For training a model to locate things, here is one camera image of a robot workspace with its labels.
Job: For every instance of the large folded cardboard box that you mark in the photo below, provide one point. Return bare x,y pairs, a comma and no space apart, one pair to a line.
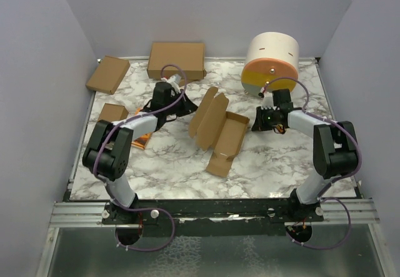
188,56

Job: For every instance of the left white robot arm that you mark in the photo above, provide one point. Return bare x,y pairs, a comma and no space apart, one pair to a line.
108,150

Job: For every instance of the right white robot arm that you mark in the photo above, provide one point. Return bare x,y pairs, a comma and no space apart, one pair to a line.
335,151

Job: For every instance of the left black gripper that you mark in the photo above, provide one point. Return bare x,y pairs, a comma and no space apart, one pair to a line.
187,107

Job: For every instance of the round pastel drawer cabinet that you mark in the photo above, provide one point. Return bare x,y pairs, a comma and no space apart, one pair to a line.
272,58

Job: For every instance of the small orange toy car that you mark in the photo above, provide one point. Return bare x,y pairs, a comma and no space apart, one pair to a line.
279,129

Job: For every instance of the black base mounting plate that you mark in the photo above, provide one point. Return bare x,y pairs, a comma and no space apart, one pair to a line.
207,217

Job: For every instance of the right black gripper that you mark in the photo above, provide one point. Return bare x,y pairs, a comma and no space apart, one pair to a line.
260,125

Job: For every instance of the brown cardboard box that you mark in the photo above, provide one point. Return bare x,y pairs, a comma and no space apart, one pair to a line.
214,127

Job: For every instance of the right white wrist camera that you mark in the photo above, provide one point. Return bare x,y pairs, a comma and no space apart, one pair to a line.
267,102

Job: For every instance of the folded cardboard box front left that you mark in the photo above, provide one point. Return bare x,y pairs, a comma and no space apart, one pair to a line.
113,112

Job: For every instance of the folded cardboard box back left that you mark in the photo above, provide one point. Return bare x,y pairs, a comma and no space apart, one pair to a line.
108,75

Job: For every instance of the aluminium rail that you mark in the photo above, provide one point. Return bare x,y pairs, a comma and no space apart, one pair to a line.
77,215

